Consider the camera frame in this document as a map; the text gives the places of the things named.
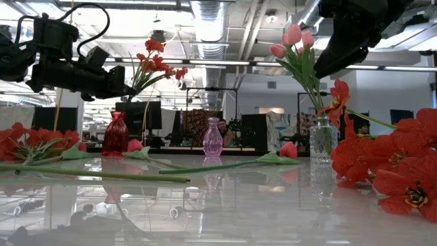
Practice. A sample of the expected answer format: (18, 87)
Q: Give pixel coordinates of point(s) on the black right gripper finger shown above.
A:
(341, 58)

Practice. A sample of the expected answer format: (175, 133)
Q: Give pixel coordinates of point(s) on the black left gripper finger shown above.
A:
(116, 80)

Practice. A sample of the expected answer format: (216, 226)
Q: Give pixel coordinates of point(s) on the pink artificial tulip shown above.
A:
(307, 38)
(278, 50)
(293, 34)
(300, 50)

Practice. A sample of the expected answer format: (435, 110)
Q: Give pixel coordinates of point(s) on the long green stem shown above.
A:
(102, 175)

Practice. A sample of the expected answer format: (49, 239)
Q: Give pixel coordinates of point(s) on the red glass vase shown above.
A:
(115, 136)

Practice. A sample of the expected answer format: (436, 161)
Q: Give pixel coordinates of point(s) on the clear glass vase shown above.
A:
(322, 143)

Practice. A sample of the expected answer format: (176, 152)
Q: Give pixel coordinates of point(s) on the purple glass vase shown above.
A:
(212, 140)

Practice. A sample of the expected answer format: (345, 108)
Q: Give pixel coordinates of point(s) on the black partition panel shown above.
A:
(46, 116)
(259, 133)

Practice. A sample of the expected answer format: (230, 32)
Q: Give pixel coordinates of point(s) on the black monitor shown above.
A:
(397, 114)
(147, 116)

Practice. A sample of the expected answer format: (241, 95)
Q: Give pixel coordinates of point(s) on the black ceiling dome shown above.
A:
(159, 35)

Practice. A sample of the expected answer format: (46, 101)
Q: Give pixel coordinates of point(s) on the round ceiling spotlight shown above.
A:
(271, 17)

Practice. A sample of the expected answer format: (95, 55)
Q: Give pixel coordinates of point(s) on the brown patterned cloth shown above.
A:
(194, 123)

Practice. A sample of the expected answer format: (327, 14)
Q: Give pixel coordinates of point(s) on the white blue patterned cloth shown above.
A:
(278, 131)

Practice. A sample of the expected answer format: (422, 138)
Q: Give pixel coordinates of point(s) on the long white light strip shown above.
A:
(218, 62)

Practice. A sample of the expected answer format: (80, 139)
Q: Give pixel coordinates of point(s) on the person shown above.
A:
(223, 128)

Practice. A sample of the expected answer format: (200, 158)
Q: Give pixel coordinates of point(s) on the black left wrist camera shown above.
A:
(98, 56)

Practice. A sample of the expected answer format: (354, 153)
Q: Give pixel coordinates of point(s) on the smooth silver air duct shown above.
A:
(307, 12)

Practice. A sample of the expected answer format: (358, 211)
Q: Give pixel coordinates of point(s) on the black metal frame stand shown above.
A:
(211, 89)

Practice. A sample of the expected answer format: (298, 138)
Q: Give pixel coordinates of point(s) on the ribbed silver air duct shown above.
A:
(209, 27)

